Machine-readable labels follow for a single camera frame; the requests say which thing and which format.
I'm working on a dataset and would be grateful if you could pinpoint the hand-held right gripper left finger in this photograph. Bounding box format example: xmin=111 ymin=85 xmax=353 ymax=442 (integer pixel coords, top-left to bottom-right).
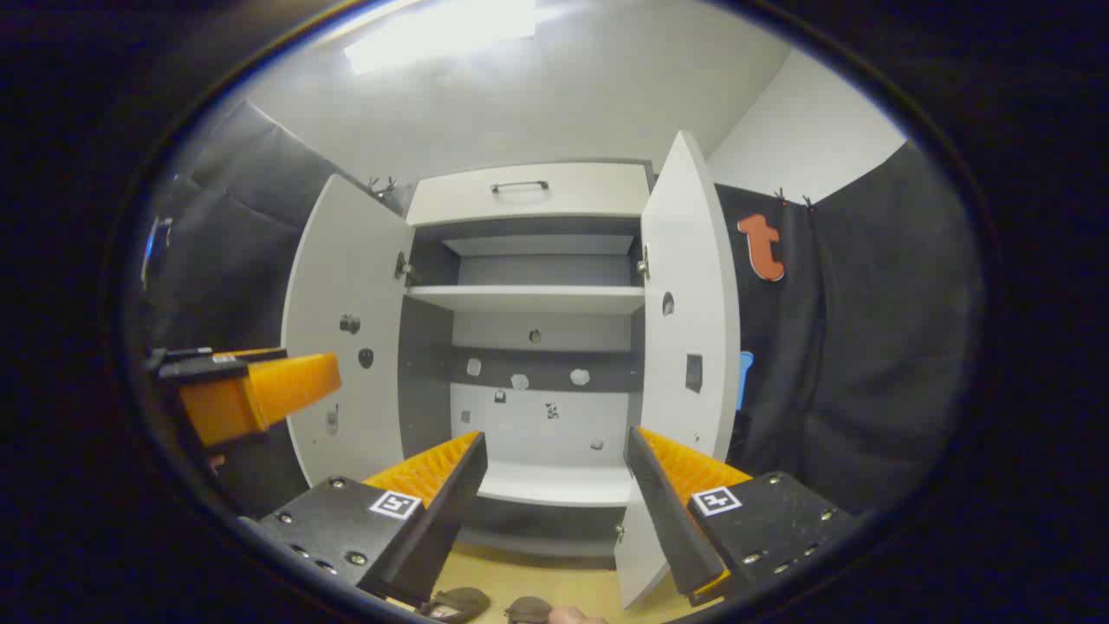
xmin=238 ymin=431 xmax=488 ymax=608

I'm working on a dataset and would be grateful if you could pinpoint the white shoe cabinet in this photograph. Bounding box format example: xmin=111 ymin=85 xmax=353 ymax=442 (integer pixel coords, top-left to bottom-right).
xmin=400 ymin=159 xmax=655 ymax=560

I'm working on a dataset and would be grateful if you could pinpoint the black backdrop cloth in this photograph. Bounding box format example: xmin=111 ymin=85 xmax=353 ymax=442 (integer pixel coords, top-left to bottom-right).
xmin=139 ymin=97 xmax=984 ymax=521

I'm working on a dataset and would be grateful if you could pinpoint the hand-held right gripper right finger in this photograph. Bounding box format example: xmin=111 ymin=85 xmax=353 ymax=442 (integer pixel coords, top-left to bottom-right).
xmin=624 ymin=426 xmax=863 ymax=608

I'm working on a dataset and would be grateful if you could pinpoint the brown fuzzy shoe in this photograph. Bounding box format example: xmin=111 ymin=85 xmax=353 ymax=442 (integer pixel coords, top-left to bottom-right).
xmin=504 ymin=595 xmax=555 ymax=624
xmin=416 ymin=587 xmax=491 ymax=624

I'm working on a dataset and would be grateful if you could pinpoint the white cabinet drawer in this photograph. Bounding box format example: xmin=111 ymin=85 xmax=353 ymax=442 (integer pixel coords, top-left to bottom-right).
xmin=405 ymin=161 xmax=652 ymax=228

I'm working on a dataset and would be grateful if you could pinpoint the ceiling light panel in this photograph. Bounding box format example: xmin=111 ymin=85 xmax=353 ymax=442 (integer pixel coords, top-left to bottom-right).
xmin=344 ymin=0 xmax=538 ymax=76

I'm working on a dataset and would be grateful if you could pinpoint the white shoe cabinet door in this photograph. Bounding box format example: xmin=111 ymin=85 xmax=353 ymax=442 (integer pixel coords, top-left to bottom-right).
xmin=282 ymin=173 xmax=417 ymax=488
xmin=613 ymin=130 xmax=743 ymax=612

